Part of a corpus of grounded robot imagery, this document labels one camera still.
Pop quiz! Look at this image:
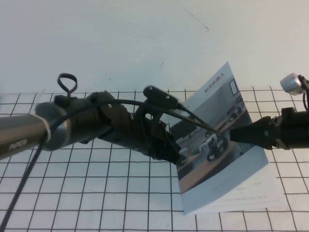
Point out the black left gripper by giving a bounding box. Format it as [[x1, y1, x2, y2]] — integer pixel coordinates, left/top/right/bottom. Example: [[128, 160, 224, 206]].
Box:
[[131, 113, 188, 167]]

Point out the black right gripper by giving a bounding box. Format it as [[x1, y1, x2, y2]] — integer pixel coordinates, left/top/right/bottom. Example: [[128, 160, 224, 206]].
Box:
[[228, 107, 298, 151]]

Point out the AgileX robot brochure book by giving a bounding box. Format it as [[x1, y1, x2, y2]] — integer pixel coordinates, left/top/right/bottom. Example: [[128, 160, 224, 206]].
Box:
[[169, 60, 288, 216]]

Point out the white black-grid tablecloth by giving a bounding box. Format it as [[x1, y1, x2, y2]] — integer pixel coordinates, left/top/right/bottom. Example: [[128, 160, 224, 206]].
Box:
[[0, 86, 309, 232]]

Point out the black left camera bracket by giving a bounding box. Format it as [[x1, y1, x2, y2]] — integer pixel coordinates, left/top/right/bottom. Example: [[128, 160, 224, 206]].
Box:
[[134, 105, 168, 127]]

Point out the black right camera cable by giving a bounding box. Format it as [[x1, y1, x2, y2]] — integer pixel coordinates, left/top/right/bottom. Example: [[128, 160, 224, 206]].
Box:
[[302, 90, 309, 111]]

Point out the black camera cable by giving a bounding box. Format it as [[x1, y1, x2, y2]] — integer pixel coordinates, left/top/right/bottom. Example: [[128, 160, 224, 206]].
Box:
[[2, 98, 222, 232], [302, 90, 309, 111]]

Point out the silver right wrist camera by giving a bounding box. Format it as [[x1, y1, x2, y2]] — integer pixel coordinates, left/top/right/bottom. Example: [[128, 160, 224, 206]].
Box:
[[280, 72, 304, 96]]

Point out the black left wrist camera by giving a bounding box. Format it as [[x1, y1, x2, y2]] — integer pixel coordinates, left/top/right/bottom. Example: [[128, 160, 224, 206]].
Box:
[[142, 85, 179, 109]]

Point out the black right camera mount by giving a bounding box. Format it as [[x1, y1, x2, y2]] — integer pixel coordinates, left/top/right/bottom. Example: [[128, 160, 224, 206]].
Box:
[[298, 74, 309, 95]]

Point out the black looped cable connector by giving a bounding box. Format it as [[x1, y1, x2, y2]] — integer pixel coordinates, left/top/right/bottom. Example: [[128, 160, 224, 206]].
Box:
[[54, 72, 78, 107]]

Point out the black left camera cable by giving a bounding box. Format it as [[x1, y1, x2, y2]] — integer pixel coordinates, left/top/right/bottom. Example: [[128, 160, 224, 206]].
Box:
[[2, 98, 222, 232]]

